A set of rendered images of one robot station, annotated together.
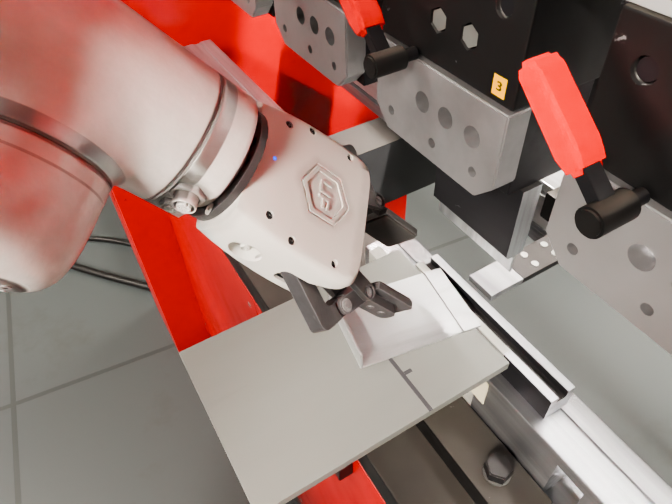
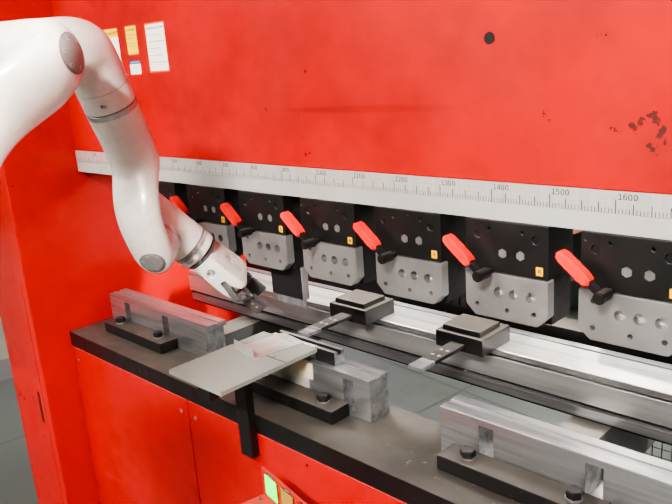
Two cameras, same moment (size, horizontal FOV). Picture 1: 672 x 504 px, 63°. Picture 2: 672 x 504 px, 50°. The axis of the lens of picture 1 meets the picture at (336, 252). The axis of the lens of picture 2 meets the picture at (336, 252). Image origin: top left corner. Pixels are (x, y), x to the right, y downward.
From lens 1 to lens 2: 1.16 m
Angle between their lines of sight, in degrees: 33
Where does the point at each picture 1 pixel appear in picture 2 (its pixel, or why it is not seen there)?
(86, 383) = not seen: outside the picture
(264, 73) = not seen: hidden behind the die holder
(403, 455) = (281, 414)
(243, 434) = (207, 380)
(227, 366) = (193, 368)
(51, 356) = not seen: outside the picture
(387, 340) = (263, 351)
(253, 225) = (214, 262)
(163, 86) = (191, 224)
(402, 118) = (254, 255)
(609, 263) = (319, 265)
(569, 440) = (345, 368)
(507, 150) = (288, 248)
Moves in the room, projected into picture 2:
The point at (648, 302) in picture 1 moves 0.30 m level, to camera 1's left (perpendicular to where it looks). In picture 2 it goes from (330, 270) to (178, 294)
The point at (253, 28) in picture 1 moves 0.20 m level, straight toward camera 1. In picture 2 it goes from (151, 283) to (163, 299)
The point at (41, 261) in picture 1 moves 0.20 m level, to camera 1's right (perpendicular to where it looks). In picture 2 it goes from (172, 255) to (279, 240)
